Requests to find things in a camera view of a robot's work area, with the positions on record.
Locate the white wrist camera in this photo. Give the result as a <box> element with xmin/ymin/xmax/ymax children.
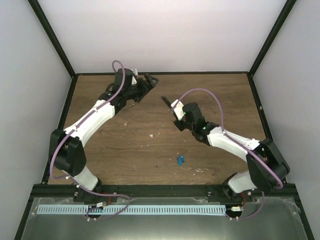
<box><xmin>171</xmin><ymin>99</ymin><xmax>185</xmax><ymax>121</ymax></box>
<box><xmin>130</xmin><ymin>68</ymin><xmax>138</xmax><ymax>86</ymax></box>

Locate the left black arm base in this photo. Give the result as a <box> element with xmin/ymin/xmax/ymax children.
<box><xmin>71</xmin><ymin>182</ymin><xmax>119</xmax><ymax>203</ymax></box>

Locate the grey metal front plate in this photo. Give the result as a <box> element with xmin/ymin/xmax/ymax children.
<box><xmin>23</xmin><ymin>197</ymin><xmax>307</xmax><ymax>240</ymax></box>

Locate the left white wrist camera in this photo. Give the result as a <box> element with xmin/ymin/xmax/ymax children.
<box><xmin>130</xmin><ymin>68</ymin><xmax>138</xmax><ymax>86</ymax></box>

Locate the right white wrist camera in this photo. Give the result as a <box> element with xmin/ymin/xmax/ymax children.
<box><xmin>171</xmin><ymin>99</ymin><xmax>185</xmax><ymax>121</ymax></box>

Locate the blue battery left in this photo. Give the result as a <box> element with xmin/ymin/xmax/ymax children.
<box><xmin>177</xmin><ymin>156</ymin><xmax>183</xmax><ymax>167</ymax></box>

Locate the black aluminium frame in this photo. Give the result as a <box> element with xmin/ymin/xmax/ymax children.
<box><xmin>15</xmin><ymin>0</ymin><xmax>314</xmax><ymax>240</ymax></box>

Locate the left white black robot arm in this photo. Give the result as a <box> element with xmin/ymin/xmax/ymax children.
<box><xmin>48</xmin><ymin>68</ymin><xmax>159</xmax><ymax>202</ymax></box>

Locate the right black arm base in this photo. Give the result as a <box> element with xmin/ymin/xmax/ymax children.
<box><xmin>205</xmin><ymin>177</ymin><xmax>252</xmax><ymax>204</ymax></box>

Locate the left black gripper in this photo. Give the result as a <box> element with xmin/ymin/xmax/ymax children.
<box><xmin>124</xmin><ymin>74</ymin><xmax>158</xmax><ymax>103</ymax></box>

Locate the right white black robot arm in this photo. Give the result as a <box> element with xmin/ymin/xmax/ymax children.
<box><xmin>169</xmin><ymin>100</ymin><xmax>290</xmax><ymax>202</ymax></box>

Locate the blue battery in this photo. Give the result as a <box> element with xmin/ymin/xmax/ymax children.
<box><xmin>177</xmin><ymin>156</ymin><xmax>183</xmax><ymax>167</ymax></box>
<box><xmin>179</xmin><ymin>154</ymin><xmax>185</xmax><ymax>163</ymax></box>

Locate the black remote control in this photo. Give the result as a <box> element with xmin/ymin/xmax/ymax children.
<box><xmin>161</xmin><ymin>95</ymin><xmax>173</xmax><ymax>112</ymax></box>

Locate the light blue slotted cable duct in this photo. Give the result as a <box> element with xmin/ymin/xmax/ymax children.
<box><xmin>36</xmin><ymin>204</ymin><xmax>226</xmax><ymax>216</ymax></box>

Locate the blue battery right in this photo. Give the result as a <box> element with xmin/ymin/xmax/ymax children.
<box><xmin>179</xmin><ymin>154</ymin><xmax>185</xmax><ymax>163</ymax></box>

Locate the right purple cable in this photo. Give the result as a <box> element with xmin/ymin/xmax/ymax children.
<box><xmin>168</xmin><ymin>88</ymin><xmax>285</xmax><ymax>221</ymax></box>

